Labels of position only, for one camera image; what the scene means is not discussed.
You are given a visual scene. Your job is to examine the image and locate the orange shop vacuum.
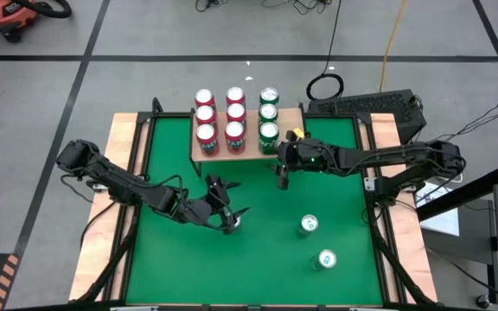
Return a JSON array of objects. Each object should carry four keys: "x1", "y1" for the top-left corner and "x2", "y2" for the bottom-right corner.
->
[{"x1": 0, "y1": 0, "x2": 41, "y2": 44}]

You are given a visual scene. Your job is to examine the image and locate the green Sprite can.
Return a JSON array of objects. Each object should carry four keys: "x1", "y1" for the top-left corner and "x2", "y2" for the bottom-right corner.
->
[
  {"x1": 258, "y1": 103, "x2": 279, "y2": 124},
  {"x1": 257, "y1": 121, "x2": 280, "y2": 156},
  {"x1": 259, "y1": 86, "x2": 280, "y2": 107}
]

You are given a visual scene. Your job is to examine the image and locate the black floor cables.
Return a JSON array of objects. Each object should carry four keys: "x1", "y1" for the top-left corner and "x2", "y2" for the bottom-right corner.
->
[
  {"x1": 261, "y1": 0, "x2": 335, "y2": 16},
  {"x1": 195, "y1": 0, "x2": 233, "y2": 13}
]

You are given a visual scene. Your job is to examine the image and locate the white printed paper sheet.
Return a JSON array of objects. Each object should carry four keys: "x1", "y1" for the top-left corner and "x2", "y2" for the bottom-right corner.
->
[{"x1": 415, "y1": 181, "x2": 461, "y2": 238}]

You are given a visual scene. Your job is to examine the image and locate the red Fanta can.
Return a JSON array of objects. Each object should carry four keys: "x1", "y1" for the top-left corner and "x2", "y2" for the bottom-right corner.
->
[
  {"x1": 225, "y1": 86, "x2": 246, "y2": 107},
  {"x1": 226, "y1": 102, "x2": 247, "y2": 124},
  {"x1": 224, "y1": 120, "x2": 247, "y2": 156},
  {"x1": 195, "y1": 105, "x2": 218, "y2": 127},
  {"x1": 195, "y1": 123, "x2": 220, "y2": 157},
  {"x1": 194, "y1": 88, "x2": 215, "y2": 109}
]

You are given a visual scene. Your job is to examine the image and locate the black desk beam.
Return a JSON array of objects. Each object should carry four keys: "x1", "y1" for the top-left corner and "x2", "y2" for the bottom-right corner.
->
[{"x1": 416, "y1": 163, "x2": 498, "y2": 222}]

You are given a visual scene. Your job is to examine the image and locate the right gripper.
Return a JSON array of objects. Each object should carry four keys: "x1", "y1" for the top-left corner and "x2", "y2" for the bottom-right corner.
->
[{"x1": 276, "y1": 128, "x2": 331, "y2": 191}]

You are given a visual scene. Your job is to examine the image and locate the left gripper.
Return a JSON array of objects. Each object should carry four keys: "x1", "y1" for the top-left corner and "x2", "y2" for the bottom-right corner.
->
[{"x1": 175, "y1": 172, "x2": 251, "y2": 235}]

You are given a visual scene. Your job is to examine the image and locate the green can lower right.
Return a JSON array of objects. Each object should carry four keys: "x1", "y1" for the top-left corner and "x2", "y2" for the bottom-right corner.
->
[{"x1": 311, "y1": 249, "x2": 338, "y2": 272}]

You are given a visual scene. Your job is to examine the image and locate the green can centre right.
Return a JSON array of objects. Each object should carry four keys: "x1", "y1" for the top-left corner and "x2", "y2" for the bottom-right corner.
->
[{"x1": 296, "y1": 213, "x2": 320, "y2": 238}]

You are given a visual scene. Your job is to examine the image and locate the black coiled cable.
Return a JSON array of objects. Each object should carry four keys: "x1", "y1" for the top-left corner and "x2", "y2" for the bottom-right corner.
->
[{"x1": 305, "y1": 0, "x2": 346, "y2": 102}]

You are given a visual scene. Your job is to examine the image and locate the black vacuum hose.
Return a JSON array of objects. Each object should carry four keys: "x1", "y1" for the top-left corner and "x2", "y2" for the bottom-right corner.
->
[{"x1": 15, "y1": 0, "x2": 73, "y2": 20}]

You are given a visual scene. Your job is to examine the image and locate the blue Red Bull can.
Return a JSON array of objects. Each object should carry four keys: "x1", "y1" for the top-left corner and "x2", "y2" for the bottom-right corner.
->
[{"x1": 225, "y1": 214, "x2": 244, "y2": 237}]

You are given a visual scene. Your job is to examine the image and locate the green table mat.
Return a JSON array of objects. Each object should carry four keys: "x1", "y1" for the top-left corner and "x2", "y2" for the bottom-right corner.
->
[{"x1": 125, "y1": 116, "x2": 384, "y2": 306}]

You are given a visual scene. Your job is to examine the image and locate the yellow cable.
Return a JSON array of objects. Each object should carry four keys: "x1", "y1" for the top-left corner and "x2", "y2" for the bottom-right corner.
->
[{"x1": 378, "y1": 0, "x2": 408, "y2": 94}]

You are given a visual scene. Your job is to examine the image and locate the wooden shelf with black legs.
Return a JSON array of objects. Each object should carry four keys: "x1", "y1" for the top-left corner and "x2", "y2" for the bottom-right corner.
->
[{"x1": 188, "y1": 106, "x2": 309, "y2": 179}]

